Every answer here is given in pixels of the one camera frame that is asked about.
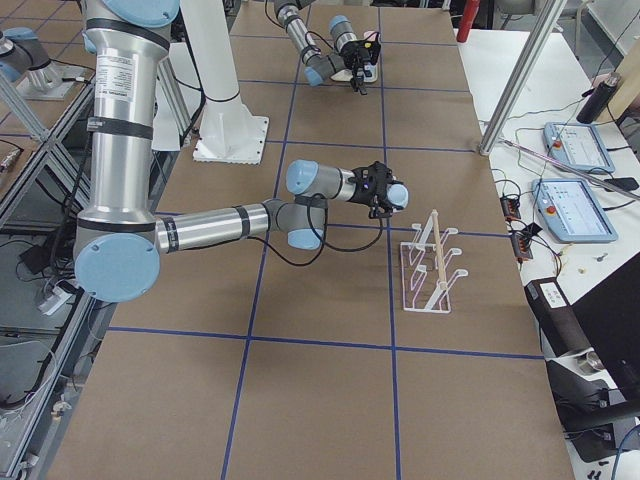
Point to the black water bottle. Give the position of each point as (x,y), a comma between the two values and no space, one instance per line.
(599,98)

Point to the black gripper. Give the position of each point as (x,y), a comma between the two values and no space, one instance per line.
(361,195)
(356,54)

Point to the red fire extinguisher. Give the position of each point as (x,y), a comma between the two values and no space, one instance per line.
(466,23)

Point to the aluminium frame post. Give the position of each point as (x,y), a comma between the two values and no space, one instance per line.
(525,63)

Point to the near teach pendant tablet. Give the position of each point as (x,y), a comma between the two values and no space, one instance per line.
(571,212)

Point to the far teach pendant tablet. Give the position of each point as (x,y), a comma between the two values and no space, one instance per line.
(578,145)

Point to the black monitor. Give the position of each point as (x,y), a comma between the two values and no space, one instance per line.
(609,316)

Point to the teach pendant tablet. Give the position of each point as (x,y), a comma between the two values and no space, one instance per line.
(578,145)
(571,212)

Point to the wooden rack dowel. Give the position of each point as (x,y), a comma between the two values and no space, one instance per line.
(440,264)

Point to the light blue cup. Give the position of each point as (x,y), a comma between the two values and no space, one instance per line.
(398,196)

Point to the white wire cup rack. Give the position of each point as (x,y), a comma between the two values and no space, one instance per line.
(419,276)

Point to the metal grabber stick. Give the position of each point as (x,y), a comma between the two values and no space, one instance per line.
(568,168)

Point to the black label box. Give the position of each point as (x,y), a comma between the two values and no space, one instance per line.
(555,316)

